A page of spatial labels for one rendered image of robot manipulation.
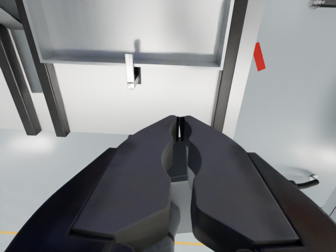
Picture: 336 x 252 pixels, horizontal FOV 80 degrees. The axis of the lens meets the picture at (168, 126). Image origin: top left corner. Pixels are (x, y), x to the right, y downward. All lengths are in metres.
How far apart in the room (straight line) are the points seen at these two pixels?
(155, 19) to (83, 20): 0.10
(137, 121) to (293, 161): 1.54
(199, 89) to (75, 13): 0.21
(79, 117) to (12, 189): 1.98
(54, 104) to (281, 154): 1.56
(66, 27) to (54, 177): 1.73
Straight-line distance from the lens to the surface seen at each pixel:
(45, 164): 1.93
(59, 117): 0.40
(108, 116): 0.39
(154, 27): 0.32
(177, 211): 0.66
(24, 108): 0.43
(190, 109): 0.36
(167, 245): 0.60
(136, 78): 0.32
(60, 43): 0.37
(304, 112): 1.58
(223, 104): 0.34
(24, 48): 0.40
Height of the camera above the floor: 1.20
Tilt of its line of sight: 59 degrees down
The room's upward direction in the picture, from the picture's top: 175 degrees counter-clockwise
